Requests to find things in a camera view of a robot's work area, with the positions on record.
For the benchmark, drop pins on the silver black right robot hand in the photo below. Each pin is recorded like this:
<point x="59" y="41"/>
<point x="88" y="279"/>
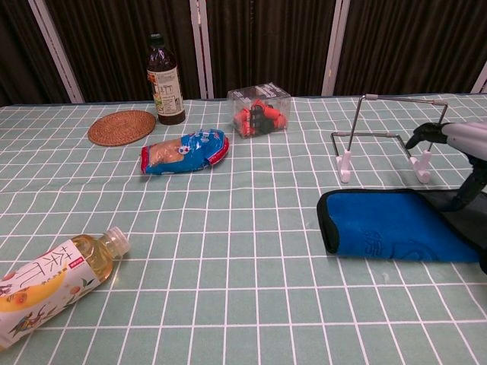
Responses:
<point x="464" y="137"/>

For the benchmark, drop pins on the blue and grey towel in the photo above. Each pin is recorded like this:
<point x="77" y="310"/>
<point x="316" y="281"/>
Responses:
<point x="380" y="228"/>

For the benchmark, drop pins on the clear box with orange clips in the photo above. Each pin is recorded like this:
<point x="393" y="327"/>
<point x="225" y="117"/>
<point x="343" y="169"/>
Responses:
<point x="258" y="114"/>

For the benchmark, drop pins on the green checked tablecloth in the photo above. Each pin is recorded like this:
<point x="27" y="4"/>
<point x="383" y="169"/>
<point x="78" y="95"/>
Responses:
<point x="243" y="228"/>

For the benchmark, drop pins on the blue red snack bag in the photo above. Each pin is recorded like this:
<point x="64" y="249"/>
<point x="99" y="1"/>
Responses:
<point x="182" y="152"/>

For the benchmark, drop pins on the dark glass bottle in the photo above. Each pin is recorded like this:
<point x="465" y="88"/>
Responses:
<point x="165" y="76"/>

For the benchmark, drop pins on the round woven rattan coaster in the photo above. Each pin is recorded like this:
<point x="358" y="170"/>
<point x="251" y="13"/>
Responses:
<point x="121" y="128"/>

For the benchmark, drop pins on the yellow tea plastic bottle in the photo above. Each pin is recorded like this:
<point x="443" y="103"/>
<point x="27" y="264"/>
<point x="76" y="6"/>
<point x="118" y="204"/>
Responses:
<point x="49" y="281"/>

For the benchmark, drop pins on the white partition frame post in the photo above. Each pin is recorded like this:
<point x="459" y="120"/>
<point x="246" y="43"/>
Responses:
<point x="335" y="49"/>
<point x="57" y="53"/>
<point x="201" y="49"/>
<point x="481" y="80"/>

